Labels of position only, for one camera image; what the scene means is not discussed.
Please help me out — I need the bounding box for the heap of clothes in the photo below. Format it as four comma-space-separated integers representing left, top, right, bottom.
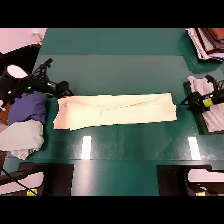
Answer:
185, 27, 224, 63

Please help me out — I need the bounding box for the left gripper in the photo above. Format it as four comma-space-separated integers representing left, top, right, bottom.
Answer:
54, 80, 74, 99

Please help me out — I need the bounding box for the pale grey garment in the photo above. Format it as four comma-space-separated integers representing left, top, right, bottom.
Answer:
0, 119, 45, 161

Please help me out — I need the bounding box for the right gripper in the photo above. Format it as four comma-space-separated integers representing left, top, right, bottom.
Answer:
179, 92, 203, 111

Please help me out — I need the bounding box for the cream shirt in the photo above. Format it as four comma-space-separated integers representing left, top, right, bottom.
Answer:
52, 92, 178, 131

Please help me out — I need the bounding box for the purple garment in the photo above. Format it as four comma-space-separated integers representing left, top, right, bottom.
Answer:
7, 92, 48, 127

